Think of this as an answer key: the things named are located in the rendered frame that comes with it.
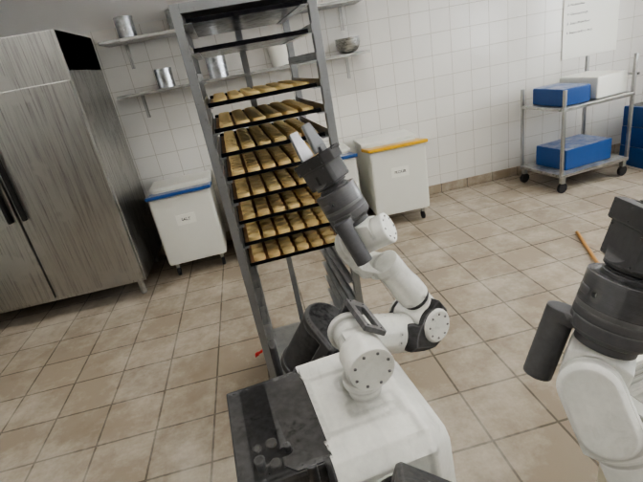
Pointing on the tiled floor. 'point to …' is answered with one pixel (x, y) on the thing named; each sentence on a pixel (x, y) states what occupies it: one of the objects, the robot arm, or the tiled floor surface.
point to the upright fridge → (65, 177)
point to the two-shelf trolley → (581, 133)
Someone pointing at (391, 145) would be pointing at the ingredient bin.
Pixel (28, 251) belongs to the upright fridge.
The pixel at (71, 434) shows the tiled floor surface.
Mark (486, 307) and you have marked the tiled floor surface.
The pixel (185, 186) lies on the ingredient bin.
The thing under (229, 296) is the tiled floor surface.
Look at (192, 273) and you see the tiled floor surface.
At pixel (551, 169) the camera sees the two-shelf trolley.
